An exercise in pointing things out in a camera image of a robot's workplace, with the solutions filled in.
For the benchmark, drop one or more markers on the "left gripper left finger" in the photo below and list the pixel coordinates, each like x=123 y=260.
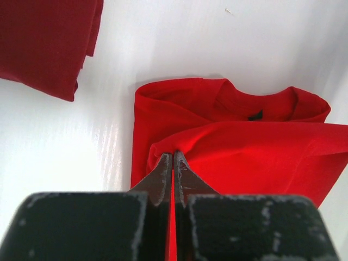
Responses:
x=132 y=225

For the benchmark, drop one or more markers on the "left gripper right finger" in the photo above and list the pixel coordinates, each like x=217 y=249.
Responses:
x=212 y=226

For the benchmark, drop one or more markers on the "bright red kungfu t-shirt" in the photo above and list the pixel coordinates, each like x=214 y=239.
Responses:
x=273 y=144

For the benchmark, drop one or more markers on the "folded dark red shirt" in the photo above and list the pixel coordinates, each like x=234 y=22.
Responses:
x=44 y=43

